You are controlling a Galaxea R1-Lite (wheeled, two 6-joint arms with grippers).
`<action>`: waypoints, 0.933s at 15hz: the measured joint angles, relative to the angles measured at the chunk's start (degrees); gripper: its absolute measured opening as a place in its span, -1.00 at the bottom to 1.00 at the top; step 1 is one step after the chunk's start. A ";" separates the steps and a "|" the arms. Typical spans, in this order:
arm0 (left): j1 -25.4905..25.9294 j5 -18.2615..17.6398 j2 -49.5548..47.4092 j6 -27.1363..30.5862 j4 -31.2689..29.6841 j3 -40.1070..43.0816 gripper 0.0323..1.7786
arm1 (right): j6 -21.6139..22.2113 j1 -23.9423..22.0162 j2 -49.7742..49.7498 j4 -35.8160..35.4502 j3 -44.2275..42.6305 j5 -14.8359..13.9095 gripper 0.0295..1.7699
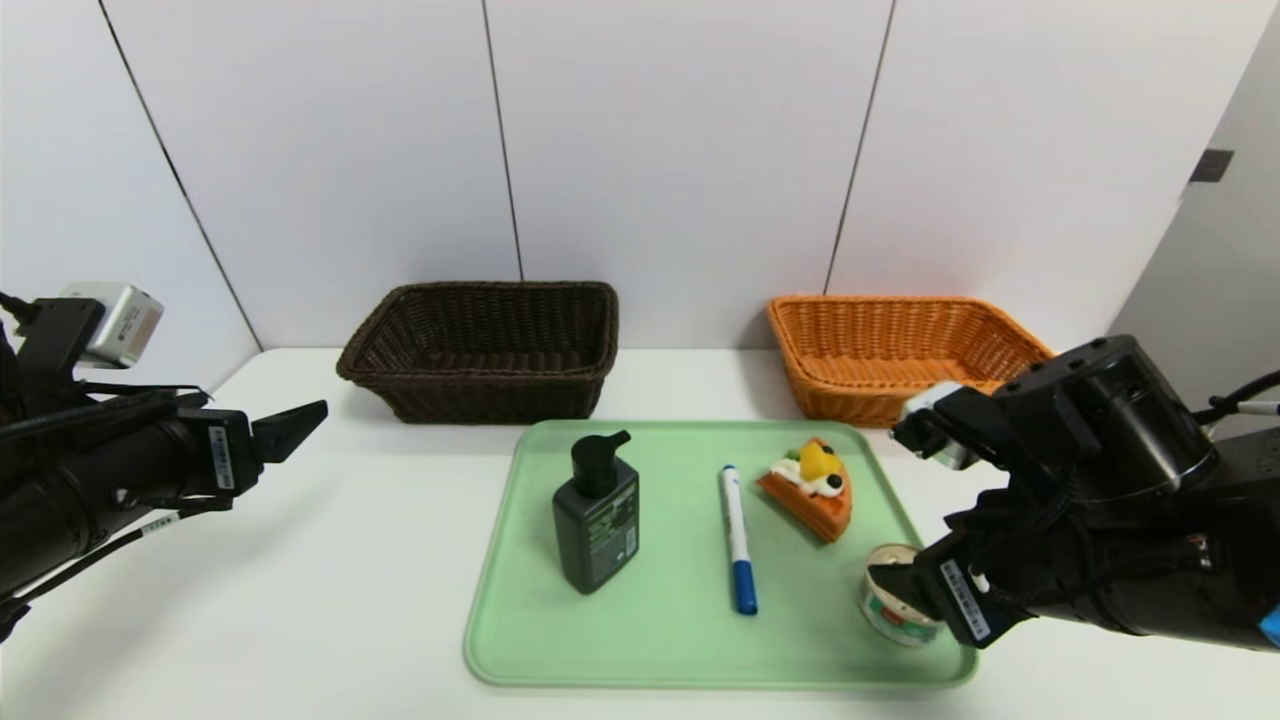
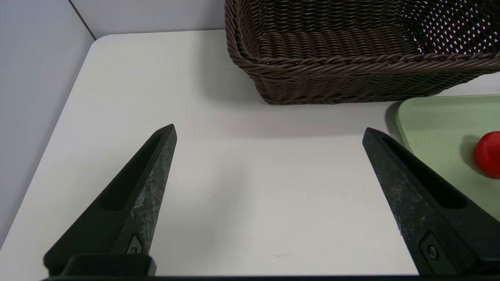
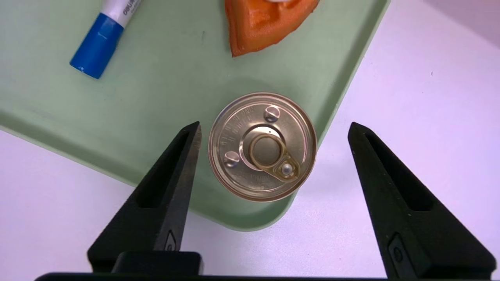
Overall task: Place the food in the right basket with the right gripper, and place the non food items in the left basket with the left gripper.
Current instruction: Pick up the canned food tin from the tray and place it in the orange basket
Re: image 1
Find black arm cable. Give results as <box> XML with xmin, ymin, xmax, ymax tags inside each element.
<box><xmin>1190</xmin><ymin>370</ymin><xmax>1280</xmax><ymax>426</ymax></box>
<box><xmin>20</xmin><ymin>500</ymin><xmax>236</xmax><ymax>603</ymax></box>

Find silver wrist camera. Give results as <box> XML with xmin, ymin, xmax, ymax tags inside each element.
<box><xmin>897</xmin><ymin>382</ymin><xmax>979</xmax><ymax>471</ymax></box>
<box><xmin>58</xmin><ymin>282</ymin><xmax>165</xmax><ymax>369</ymax></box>

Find light green plastic tray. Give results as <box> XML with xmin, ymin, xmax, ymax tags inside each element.
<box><xmin>463</xmin><ymin>418</ymin><xmax>979</xmax><ymax>691</ymax></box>

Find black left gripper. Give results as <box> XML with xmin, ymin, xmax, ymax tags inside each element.
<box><xmin>83</xmin><ymin>399</ymin><xmax>329</xmax><ymax>528</ymax></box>

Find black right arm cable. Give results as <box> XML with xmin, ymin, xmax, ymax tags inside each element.
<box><xmin>1190</xmin><ymin>370</ymin><xmax>1280</xmax><ymax>426</ymax></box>

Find white blue marker pen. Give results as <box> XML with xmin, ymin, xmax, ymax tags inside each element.
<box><xmin>719</xmin><ymin>464</ymin><xmax>759</xmax><ymax>616</ymax></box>

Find small food tin can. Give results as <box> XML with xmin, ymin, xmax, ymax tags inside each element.
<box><xmin>858</xmin><ymin>544</ymin><xmax>949</xmax><ymax>648</ymax></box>

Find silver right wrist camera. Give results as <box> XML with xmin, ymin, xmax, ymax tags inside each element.
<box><xmin>897</xmin><ymin>382</ymin><xmax>979</xmax><ymax>471</ymax></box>

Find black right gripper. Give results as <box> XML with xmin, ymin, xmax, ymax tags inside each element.
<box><xmin>868</xmin><ymin>524</ymin><xmax>1037</xmax><ymax>649</ymax></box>

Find orange cake slice toy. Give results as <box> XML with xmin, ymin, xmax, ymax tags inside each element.
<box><xmin>756</xmin><ymin>437</ymin><xmax>854</xmax><ymax>544</ymax></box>

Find black pump soap bottle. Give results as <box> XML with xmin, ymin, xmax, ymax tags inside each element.
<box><xmin>551</xmin><ymin>430</ymin><xmax>641</xmax><ymax>596</ymax></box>

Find orange wicker basket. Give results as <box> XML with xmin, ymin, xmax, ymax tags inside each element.
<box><xmin>767</xmin><ymin>294</ymin><xmax>1056</xmax><ymax>431</ymax></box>

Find dark brown wicker basket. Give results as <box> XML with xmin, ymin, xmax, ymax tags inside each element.
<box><xmin>336</xmin><ymin>281</ymin><xmax>620</xmax><ymax>425</ymax></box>

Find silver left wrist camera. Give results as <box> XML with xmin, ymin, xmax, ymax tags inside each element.
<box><xmin>58</xmin><ymin>282</ymin><xmax>165</xmax><ymax>369</ymax></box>

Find black left camera bracket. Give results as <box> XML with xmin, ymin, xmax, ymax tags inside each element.
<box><xmin>18</xmin><ymin>298</ymin><xmax>105</xmax><ymax>406</ymax></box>

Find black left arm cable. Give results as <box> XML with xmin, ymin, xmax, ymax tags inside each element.
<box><xmin>20</xmin><ymin>500</ymin><xmax>236</xmax><ymax>603</ymax></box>

